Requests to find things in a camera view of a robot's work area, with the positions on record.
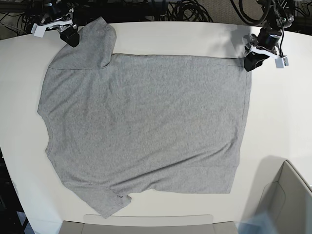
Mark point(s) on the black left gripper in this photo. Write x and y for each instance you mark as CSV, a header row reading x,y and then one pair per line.
x,y
260,47

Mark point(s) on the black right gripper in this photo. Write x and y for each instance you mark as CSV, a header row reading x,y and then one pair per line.
x,y
60,17

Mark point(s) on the grey T-shirt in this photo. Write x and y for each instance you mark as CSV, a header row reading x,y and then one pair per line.
x,y
121,124

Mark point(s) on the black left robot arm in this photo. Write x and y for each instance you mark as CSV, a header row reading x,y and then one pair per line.
x,y
276,16

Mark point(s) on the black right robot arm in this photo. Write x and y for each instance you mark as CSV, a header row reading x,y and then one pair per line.
x,y
58,2

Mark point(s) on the blue cloth in corner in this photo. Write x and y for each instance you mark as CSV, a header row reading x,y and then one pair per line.
x,y
258,224

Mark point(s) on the grey tray at front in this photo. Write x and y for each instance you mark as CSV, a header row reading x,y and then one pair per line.
x,y
192,224

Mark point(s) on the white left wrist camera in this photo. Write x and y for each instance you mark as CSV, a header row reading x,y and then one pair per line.
x,y
281,62

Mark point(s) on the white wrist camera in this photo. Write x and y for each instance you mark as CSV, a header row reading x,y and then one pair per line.
x,y
281,62
38,31

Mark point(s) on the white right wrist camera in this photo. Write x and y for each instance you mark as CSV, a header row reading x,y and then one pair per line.
x,y
38,31

